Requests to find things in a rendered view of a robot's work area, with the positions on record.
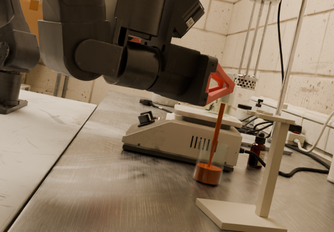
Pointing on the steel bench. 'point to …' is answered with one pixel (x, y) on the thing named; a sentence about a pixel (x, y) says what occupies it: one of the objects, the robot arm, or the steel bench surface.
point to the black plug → (295, 128)
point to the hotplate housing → (183, 139)
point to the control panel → (147, 124)
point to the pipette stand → (278, 137)
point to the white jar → (240, 114)
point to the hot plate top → (183, 111)
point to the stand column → (292, 54)
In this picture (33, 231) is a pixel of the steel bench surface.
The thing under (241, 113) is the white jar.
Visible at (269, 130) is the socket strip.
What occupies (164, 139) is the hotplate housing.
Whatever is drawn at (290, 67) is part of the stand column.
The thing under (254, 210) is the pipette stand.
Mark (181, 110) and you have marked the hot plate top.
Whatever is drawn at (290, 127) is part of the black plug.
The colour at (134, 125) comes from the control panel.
